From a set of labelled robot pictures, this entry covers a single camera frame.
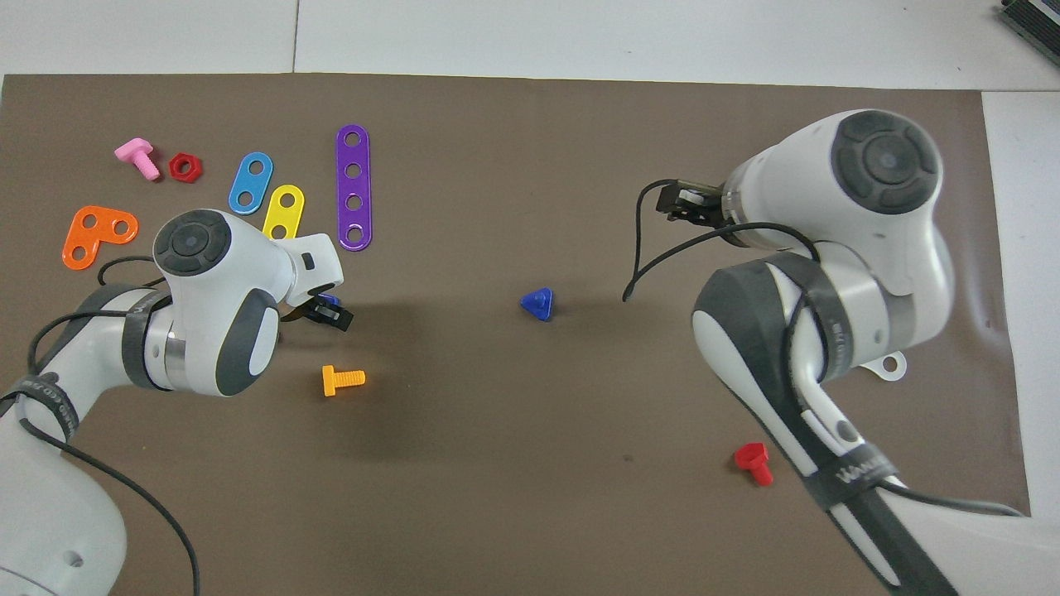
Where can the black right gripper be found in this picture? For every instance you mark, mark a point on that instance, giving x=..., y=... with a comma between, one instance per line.
x=704, y=207

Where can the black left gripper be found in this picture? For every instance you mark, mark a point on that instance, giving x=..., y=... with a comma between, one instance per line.
x=313, y=311

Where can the blue square plastic nut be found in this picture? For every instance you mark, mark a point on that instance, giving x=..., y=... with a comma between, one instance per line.
x=331, y=300

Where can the blue triangle-head plastic screw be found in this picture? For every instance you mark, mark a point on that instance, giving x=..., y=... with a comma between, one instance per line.
x=538, y=305

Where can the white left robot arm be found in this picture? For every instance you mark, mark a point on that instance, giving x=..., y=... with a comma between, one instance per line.
x=215, y=331

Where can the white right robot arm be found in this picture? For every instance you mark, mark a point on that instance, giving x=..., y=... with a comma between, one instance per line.
x=869, y=248

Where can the orange plastic screw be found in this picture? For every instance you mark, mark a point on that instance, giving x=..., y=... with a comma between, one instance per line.
x=341, y=380

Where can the red hexagon plastic nut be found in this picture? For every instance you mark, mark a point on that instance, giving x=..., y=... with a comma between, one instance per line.
x=174, y=165

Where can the pink plastic screw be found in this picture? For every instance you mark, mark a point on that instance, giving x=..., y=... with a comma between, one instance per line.
x=139, y=156

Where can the red plastic screw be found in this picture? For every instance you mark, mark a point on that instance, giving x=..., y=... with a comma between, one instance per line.
x=752, y=457

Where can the yellow three-hole plastic strip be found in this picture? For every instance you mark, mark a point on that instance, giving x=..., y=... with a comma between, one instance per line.
x=284, y=213

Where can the purple four-hole plastic strip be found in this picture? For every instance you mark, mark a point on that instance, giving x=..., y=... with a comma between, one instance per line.
x=354, y=187

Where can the blue two-hole plastic strip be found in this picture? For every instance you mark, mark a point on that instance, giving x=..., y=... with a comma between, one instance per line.
x=252, y=183

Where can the brown table mat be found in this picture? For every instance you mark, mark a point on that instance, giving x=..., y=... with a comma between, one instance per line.
x=497, y=463

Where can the orange heart-shaped plastic plate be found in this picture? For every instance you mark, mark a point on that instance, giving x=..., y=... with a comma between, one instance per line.
x=98, y=240

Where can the white curved perforated strip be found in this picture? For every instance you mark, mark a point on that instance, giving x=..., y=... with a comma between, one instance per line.
x=871, y=367

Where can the grey ribbed device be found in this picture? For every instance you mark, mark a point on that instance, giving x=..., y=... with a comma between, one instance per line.
x=1035, y=21

